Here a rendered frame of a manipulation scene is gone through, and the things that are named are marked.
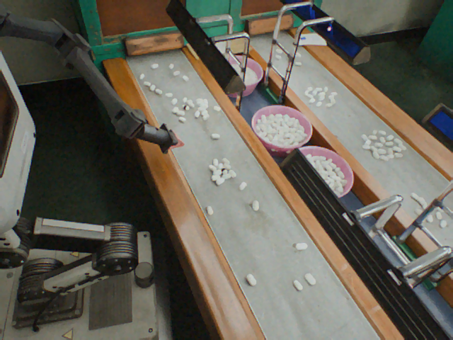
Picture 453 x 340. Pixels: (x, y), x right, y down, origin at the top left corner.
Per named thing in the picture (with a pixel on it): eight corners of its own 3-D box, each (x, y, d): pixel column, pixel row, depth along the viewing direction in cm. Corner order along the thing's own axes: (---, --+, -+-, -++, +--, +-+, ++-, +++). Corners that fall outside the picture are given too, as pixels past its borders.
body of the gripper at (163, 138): (167, 123, 126) (151, 117, 121) (177, 142, 121) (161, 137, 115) (157, 136, 129) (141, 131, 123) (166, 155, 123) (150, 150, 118)
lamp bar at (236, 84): (225, 95, 117) (227, 77, 112) (165, 11, 152) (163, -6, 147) (245, 91, 120) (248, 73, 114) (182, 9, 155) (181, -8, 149)
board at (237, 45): (196, 61, 178) (196, 59, 177) (185, 46, 187) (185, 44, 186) (252, 50, 189) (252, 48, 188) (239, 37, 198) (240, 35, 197)
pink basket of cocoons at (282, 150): (283, 171, 146) (288, 156, 139) (236, 139, 156) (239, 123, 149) (318, 142, 159) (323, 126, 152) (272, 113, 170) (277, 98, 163)
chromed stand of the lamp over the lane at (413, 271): (333, 345, 103) (405, 286, 69) (296, 283, 114) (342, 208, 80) (381, 318, 109) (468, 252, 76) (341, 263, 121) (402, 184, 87)
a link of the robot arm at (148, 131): (135, 141, 114) (144, 127, 112) (128, 128, 118) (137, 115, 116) (151, 146, 120) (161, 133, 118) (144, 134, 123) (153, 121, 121)
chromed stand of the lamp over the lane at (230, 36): (204, 132, 157) (209, 41, 123) (188, 105, 169) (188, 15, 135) (241, 122, 164) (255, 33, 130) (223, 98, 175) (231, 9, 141)
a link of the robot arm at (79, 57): (53, 53, 122) (71, 30, 120) (66, 59, 128) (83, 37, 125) (117, 139, 109) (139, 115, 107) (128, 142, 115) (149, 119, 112)
